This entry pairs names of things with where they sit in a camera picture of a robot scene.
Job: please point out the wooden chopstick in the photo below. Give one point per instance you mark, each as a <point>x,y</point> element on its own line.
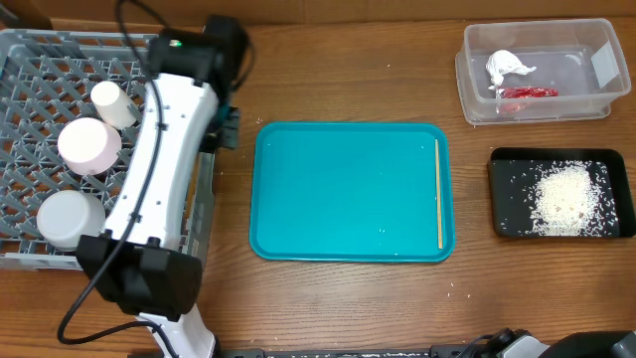
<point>438,196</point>

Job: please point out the pile of white rice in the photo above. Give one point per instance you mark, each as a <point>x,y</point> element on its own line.
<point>566,202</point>

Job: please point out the grey-green bowl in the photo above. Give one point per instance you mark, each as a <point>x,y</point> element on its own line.
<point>67,215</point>

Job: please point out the grey dishwasher rack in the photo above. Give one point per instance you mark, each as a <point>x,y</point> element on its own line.
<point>46,77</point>

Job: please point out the white tissue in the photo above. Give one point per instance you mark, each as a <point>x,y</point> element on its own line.
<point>502,63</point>

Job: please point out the white paper cup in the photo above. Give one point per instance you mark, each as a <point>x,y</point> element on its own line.
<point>112,103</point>

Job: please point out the red snack wrapper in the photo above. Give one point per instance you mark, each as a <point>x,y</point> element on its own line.
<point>521,92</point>

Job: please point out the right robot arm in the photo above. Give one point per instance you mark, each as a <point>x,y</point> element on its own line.
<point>522,344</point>

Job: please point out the clear plastic container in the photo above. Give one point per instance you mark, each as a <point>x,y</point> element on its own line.
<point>581,59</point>

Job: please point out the teal plastic tray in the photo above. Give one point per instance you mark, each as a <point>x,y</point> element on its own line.
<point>350,192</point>

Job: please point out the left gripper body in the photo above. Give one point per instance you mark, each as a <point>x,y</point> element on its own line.
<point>229,129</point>

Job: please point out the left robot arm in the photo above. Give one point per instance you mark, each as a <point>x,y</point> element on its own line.
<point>136,260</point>

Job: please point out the black plastic tray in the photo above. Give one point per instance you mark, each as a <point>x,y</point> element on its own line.
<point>515,172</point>

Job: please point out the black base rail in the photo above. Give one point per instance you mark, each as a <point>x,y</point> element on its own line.
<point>435,351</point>

